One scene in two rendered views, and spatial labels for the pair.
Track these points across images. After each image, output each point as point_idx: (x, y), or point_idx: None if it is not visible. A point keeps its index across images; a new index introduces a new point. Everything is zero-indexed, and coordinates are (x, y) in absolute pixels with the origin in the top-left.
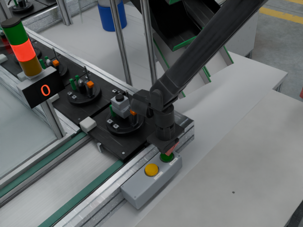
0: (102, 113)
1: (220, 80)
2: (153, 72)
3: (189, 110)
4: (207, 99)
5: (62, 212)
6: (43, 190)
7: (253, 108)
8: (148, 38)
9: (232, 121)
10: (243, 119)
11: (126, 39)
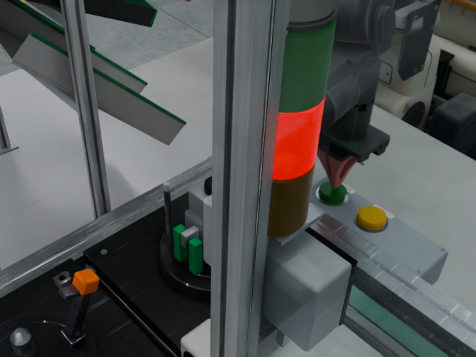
0: (159, 315)
1: (50, 128)
2: (100, 136)
3: (132, 189)
4: (108, 156)
5: None
6: None
7: (163, 104)
8: (86, 40)
9: (191, 134)
10: (188, 121)
11: None
